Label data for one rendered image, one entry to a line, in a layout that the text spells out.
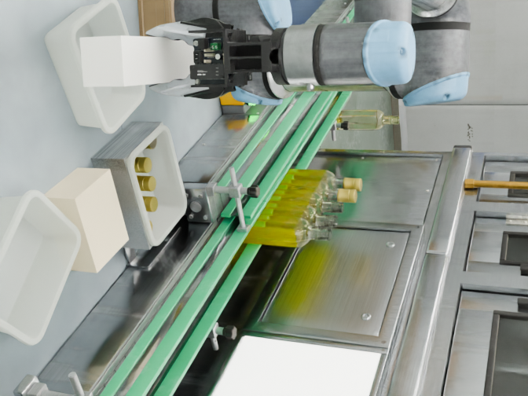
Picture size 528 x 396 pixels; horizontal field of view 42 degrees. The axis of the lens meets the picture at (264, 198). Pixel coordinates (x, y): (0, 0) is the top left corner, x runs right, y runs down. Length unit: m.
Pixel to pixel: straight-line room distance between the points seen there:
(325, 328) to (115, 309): 0.46
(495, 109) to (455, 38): 6.65
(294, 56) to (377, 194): 1.28
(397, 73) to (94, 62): 0.37
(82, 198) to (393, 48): 0.69
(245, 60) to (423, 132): 7.29
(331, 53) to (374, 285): 0.93
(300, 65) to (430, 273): 0.96
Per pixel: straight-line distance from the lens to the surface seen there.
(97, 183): 1.34
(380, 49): 0.82
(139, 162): 1.50
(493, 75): 7.78
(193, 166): 1.71
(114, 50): 0.89
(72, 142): 1.40
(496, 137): 8.08
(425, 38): 1.29
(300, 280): 1.72
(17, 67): 1.29
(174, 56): 1.00
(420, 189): 2.10
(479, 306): 1.68
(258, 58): 0.88
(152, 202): 1.53
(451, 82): 1.30
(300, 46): 0.85
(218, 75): 0.88
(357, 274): 1.72
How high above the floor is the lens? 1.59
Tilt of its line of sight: 22 degrees down
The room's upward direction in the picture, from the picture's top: 93 degrees clockwise
